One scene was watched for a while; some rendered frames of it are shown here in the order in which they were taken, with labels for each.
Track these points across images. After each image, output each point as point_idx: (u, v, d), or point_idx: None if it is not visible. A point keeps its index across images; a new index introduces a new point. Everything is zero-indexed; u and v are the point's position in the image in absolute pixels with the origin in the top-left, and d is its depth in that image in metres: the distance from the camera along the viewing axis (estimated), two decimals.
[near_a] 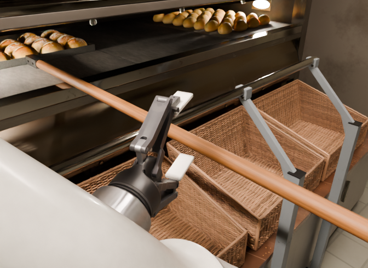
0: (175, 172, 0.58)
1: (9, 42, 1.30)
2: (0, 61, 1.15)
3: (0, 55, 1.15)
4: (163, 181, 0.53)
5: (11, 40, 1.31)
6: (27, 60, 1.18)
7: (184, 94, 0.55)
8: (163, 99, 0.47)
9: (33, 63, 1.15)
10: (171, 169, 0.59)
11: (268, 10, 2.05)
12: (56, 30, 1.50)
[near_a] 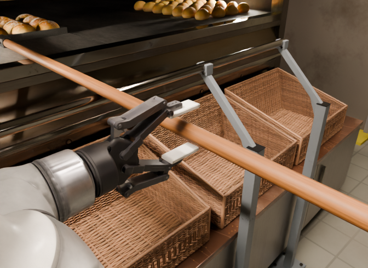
0: (171, 155, 0.58)
1: None
2: None
3: None
4: (144, 163, 0.54)
5: None
6: None
7: (191, 103, 0.57)
8: (158, 100, 0.51)
9: (0, 42, 1.16)
10: (170, 152, 0.60)
11: None
12: (31, 15, 1.51)
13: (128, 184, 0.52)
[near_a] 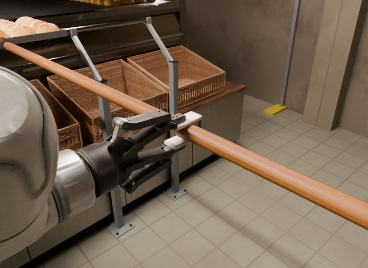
0: (174, 141, 0.58)
1: None
2: None
3: None
4: (145, 156, 0.53)
5: None
6: None
7: (194, 115, 0.59)
8: (162, 113, 0.53)
9: (0, 45, 1.17)
10: (172, 138, 0.59)
11: None
12: (31, 17, 1.53)
13: (130, 181, 0.52)
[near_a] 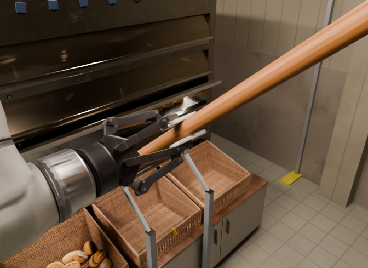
0: (178, 141, 0.57)
1: None
2: None
3: None
4: (148, 154, 0.52)
5: None
6: None
7: (188, 114, 0.60)
8: (150, 113, 0.56)
9: None
10: None
11: None
12: (108, 258, 1.93)
13: (141, 180, 0.50)
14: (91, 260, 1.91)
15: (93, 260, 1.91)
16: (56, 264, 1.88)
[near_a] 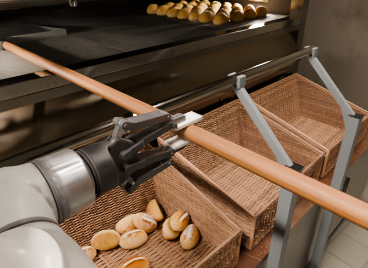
0: (174, 141, 0.58)
1: None
2: None
3: None
4: (145, 156, 0.53)
5: None
6: None
7: (194, 115, 0.59)
8: (162, 113, 0.53)
9: None
10: (172, 138, 0.59)
11: (265, 2, 1.98)
12: (194, 225, 1.14)
13: (130, 180, 0.52)
14: (166, 227, 1.11)
15: (170, 227, 1.12)
16: (107, 233, 1.09)
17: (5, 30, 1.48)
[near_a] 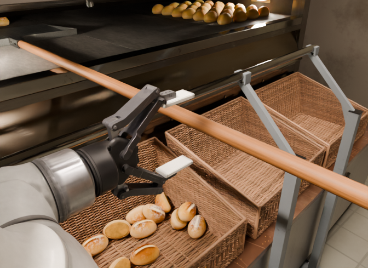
0: (165, 169, 0.59)
1: None
2: (113, 262, 1.01)
3: None
4: (142, 170, 0.54)
5: None
6: (10, 40, 1.25)
7: (186, 93, 0.55)
8: (150, 87, 0.49)
9: (15, 43, 1.22)
10: (164, 165, 0.60)
11: (267, 2, 2.03)
12: (200, 216, 1.19)
13: (125, 187, 0.52)
14: (174, 217, 1.17)
15: (178, 217, 1.17)
16: (119, 223, 1.14)
17: (17, 29, 1.54)
